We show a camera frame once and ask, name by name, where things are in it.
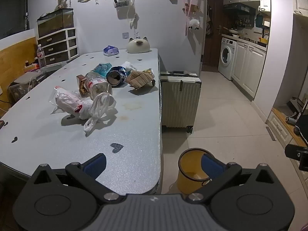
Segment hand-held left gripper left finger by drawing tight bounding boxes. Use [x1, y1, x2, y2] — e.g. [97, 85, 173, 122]
[29, 153, 126, 204]

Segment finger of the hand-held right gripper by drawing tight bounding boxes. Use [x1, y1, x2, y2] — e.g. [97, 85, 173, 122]
[285, 144, 308, 160]

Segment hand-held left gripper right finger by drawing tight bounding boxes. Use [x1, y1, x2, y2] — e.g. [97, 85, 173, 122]
[187, 154, 280, 204]

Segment yellow waste bin brown rim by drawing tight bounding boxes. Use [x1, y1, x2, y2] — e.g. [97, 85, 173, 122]
[177, 148, 215, 195]

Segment white plastic bag red print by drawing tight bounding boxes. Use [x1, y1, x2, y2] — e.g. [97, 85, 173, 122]
[55, 92, 117, 136]

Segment clear plastic bottle white cap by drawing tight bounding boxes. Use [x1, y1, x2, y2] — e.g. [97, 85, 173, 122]
[85, 71, 113, 101]

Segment brown snack box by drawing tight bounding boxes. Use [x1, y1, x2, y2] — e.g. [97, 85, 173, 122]
[76, 74, 90, 96]

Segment blue drink can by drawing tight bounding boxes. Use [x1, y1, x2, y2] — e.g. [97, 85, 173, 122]
[106, 66, 128, 87]

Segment teal snack packet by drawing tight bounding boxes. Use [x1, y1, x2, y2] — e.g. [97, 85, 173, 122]
[93, 63, 112, 78]

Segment white tissue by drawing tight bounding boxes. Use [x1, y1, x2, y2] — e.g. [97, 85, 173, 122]
[121, 61, 137, 72]

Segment low white cabinet wooden top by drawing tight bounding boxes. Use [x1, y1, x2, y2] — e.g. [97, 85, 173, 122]
[266, 107, 308, 150]

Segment grey glitter tablecloth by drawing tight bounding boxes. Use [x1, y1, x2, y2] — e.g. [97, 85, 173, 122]
[0, 48, 162, 196]

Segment cream ribbed suitcase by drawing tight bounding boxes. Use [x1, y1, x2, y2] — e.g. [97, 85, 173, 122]
[159, 71, 202, 134]

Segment white lower kitchen cabinets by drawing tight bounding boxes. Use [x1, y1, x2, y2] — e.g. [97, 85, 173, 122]
[231, 41, 267, 100]

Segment clear storage box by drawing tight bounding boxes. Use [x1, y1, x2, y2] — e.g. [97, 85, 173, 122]
[8, 70, 47, 101]

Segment white washing machine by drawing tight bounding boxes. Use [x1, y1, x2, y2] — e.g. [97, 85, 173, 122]
[218, 37, 238, 80]

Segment blue white tissue pack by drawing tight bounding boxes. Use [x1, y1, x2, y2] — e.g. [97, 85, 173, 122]
[103, 45, 120, 57]

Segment water bottle red label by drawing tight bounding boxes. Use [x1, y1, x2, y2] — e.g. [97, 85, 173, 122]
[37, 44, 47, 68]

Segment brown wooden door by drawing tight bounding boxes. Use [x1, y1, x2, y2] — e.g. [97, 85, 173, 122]
[203, 0, 225, 67]

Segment white drawer cabinet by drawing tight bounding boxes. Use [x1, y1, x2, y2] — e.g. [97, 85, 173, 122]
[37, 28, 79, 67]

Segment cat-shaped white container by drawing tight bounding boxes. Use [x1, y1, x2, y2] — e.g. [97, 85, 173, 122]
[127, 37, 152, 54]

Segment hanging tote bag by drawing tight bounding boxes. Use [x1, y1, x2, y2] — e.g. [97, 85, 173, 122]
[205, 6, 213, 35]

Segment white plush sheep toy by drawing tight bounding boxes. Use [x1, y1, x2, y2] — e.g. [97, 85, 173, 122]
[188, 18, 201, 31]

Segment glass fish tank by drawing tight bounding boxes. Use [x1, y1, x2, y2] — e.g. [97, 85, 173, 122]
[37, 8, 74, 38]

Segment black range hood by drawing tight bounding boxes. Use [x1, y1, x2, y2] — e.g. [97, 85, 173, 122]
[224, 2, 256, 15]

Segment white wall shelf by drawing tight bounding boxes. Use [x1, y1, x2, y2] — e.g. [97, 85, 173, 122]
[114, 0, 131, 9]

